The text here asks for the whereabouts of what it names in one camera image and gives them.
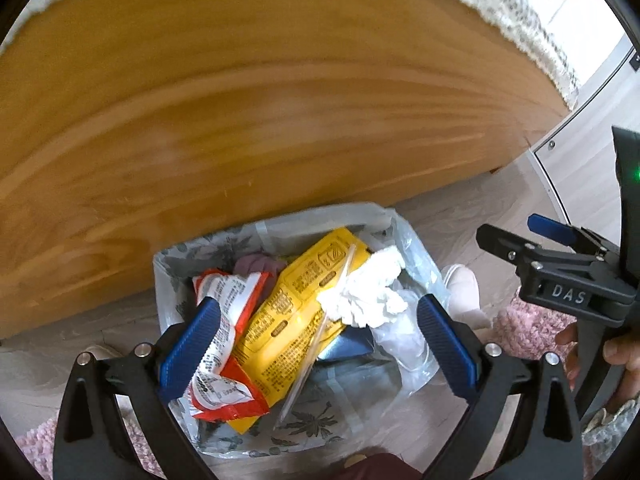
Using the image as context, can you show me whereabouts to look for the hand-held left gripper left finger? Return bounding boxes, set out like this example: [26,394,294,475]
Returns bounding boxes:
[52,297,222,480]

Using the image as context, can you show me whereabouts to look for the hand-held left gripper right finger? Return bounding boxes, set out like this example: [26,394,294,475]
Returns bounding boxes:
[417,295,586,480]

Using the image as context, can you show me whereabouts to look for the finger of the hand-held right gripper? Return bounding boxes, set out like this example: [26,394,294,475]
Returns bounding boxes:
[476,224,556,281]
[527,213,623,263]

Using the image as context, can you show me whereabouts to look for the red white snack packet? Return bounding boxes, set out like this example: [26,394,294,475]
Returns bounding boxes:
[190,269,276,421]

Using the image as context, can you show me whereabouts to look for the yellow snack packet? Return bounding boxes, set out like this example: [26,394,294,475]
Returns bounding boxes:
[227,226,373,435]

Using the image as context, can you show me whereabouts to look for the white tissue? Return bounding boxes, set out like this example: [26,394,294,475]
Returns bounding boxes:
[317,246,408,329]

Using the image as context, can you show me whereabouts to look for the purple cloth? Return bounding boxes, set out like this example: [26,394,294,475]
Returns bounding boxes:
[234,254,288,291]

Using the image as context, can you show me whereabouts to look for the bin with palm print liner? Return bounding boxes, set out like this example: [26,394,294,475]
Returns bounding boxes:
[151,201,451,461]

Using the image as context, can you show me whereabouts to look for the person's right forearm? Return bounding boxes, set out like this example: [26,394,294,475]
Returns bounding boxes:
[580,400,640,480]

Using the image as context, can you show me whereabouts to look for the person's right hand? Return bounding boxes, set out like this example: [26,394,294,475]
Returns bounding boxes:
[555,322,640,406]

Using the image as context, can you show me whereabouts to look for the beige door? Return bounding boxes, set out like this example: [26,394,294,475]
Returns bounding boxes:
[529,35,640,241]

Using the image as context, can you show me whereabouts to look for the blue carton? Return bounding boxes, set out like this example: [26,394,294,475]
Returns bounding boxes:
[317,332,373,363]

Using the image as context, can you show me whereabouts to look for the clear plastic straw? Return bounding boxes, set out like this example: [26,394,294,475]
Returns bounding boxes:
[277,242,358,423]

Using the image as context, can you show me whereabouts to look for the maroon trouser leg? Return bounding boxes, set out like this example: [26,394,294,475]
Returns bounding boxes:
[340,452,426,480]

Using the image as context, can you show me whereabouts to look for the wooden bed frame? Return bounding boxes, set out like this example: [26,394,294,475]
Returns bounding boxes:
[0,0,573,346]

